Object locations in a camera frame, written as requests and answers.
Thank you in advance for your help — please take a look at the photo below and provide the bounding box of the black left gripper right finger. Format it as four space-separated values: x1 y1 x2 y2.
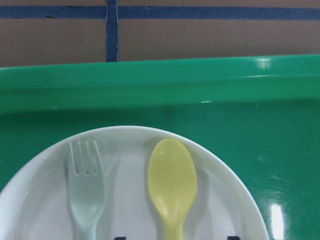
227 236 241 240

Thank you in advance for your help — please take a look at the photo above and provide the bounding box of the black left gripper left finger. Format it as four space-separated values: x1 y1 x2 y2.
114 236 126 240

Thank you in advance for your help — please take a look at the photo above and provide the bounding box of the yellow plastic spoon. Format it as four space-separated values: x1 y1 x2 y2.
147 138 198 240

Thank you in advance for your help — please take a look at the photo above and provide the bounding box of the pale green plastic fork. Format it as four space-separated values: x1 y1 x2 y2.
67 141 107 240

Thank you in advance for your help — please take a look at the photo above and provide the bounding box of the white round plate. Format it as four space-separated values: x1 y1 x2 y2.
0 126 269 240

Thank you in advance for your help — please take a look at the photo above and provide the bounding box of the green plastic tray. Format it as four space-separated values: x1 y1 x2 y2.
0 55 320 240

